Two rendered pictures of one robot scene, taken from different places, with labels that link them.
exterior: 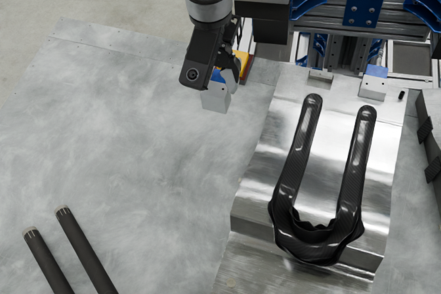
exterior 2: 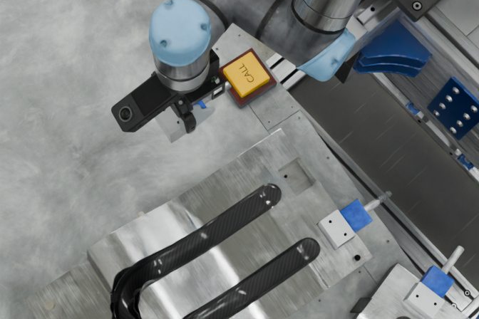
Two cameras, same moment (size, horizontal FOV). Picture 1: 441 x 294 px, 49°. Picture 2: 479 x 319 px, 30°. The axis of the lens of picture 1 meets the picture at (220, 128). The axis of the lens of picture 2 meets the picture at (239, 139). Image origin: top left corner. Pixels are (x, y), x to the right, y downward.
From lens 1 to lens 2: 0.69 m
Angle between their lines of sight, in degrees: 18
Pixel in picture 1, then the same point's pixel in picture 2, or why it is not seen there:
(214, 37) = (167, 96)
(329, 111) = (274, 216)
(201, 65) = (138, 112)
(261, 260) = (92, 305)
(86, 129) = (45, 34)
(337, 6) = (429, 87)
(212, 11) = (168, 82)
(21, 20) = not seen: outside the picture
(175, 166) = (100, 145)
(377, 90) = (331, 237)
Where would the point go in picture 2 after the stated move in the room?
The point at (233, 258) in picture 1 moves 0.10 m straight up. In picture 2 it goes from (70, 284) to (60, 277)
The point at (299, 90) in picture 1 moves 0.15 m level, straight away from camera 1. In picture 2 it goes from (266, 172) to (331, 113)
